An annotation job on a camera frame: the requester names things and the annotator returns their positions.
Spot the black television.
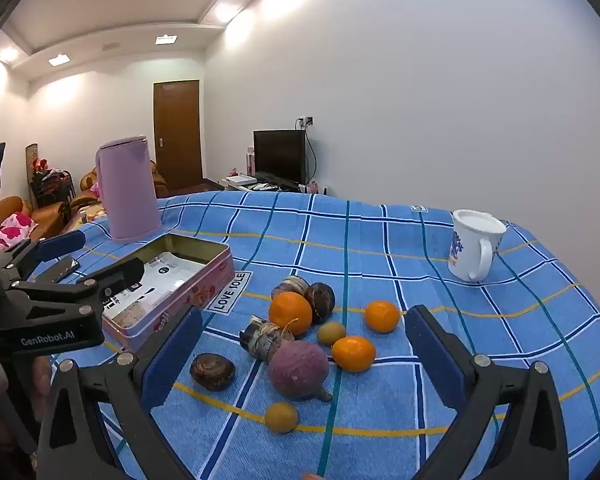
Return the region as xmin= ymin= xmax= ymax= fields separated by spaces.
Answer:
xmin=253 ymin=129 xmax=308 ymax=186

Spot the large orange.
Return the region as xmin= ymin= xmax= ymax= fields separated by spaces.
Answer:
xmin=268 ymin=291 xmax=314 ymax=337

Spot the dark brown water chestnut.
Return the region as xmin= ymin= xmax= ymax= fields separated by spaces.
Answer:
xmin=305 ymin=282 xmax=336 ymax=325
xmin=189 ymin=353 xmax=236 ymax=392

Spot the black power cable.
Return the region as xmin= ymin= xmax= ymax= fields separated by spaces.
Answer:
xmin=295 ymin=117 xmax=322 ymax=186

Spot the brown leather sofa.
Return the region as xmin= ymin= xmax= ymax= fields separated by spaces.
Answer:
xmin=79 ymin=159 xmax=170 ymax=206

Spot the cut purple yam with string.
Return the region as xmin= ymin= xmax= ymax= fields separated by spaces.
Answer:
xmin=239 ymin=316 xmax=296 ymax=363

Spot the blue plaid blanket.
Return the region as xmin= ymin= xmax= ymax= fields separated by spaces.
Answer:
xmin=17 ymin=191 xmax=600 ymax=480

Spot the small tangerine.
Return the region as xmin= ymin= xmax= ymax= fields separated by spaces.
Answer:
xmin=331 ymin=336 xmax=377 ymax=373
xmin=364 ymin=300 xmax=401 ymax=334

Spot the pink tin box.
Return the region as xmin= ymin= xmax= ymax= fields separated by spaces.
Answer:
xmin=101 ymin=233 xmax=236 ymax=355

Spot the purple electric kettle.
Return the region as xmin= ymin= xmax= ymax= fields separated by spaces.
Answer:
xmin=95 ymin=135 xmax=162 ymax=242

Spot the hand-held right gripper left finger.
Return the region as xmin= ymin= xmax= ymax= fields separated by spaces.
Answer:
xmin=36 ymin=306 xmax=206 ymax=480

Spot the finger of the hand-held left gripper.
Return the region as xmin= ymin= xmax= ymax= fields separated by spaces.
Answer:
xmin=0 ymin=231 xmax=87 ymax=287
xmin=10 ymin=257 xmax=146 ymax=322

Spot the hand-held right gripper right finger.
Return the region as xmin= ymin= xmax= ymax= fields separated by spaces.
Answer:
xmin=404 ymin=304 xmax=568 ymax=480

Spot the printed paper leaflet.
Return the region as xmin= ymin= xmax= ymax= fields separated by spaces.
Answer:
xmin=103 ymin=251 xmax=207 ymax=331

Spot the small yellow-brown longan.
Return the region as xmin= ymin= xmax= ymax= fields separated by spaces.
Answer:
xmin=316 ymin=322 xmax=347 ymax=347
xmin=264 ymin=402 xmax=300 ymax=434

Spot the brown striped chestnut back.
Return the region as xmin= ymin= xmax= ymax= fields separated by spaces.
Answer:
xmin=271 ymin=276 xmax=311 ymax=303

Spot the dark low tv cabinet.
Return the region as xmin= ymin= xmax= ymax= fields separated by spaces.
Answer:
xmin=166 ymin=178 xmax=331 ymax=200

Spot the cluttered coffee table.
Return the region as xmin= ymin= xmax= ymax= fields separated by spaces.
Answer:
xmin=62 ymin=202 xmax=108 ymax=233

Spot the person's left hand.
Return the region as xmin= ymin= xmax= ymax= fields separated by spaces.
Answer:
xmin=0 ymin=357 xmax=51 ymax=441

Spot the brown leather armchair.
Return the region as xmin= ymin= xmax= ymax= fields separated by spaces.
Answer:
xmin=0 ymin=195 xmax=72 ymax=241

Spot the black shelf rack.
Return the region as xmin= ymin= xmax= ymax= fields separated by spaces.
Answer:
xmin=29 ymin=157 xmax=77 ymax=209

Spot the white mug with blue print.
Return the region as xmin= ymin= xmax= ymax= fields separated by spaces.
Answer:
xmin=447 ymin=209 xmax=507 ymax=282

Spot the brown wooden door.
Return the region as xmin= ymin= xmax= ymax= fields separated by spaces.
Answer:
xmin=153 ymin=79 xmax=203 ymax=188

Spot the round purple radish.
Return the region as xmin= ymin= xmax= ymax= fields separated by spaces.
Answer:
xmin=268 ymin=340 xmax=333 ymax=403

